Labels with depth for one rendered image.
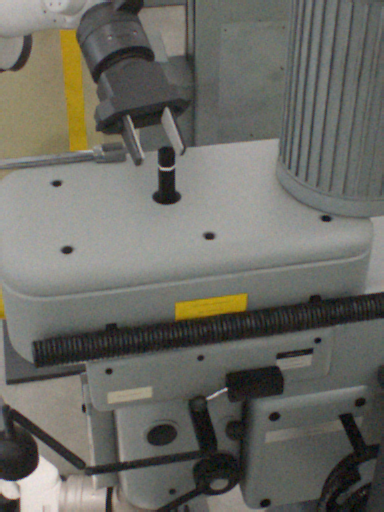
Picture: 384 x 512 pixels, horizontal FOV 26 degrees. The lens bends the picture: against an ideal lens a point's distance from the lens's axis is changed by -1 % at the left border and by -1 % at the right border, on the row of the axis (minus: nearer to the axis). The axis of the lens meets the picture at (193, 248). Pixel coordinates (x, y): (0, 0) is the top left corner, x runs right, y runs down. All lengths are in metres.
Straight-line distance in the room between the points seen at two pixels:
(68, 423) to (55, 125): 1.14
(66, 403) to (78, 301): 2.40
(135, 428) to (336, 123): 0.53
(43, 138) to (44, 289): 2.04
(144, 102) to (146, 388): 0.37
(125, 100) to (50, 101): 1.87
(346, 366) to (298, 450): 0.17
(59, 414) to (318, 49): 2.55
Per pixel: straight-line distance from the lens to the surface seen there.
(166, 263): 0.98
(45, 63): 2.87
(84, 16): 1.15
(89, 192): 1.09
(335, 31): 0.96
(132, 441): 1.26
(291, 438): 1.28
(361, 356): 1.21
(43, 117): 2.96
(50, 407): 3.38
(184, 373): 1.12
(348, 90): 0.98
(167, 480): 1.32
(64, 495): 1.53
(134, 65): 1.10
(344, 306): 1.06
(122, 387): 1.12
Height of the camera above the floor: 2.50
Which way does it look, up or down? 38 degrees down
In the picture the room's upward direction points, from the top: 1 degrees clockwise
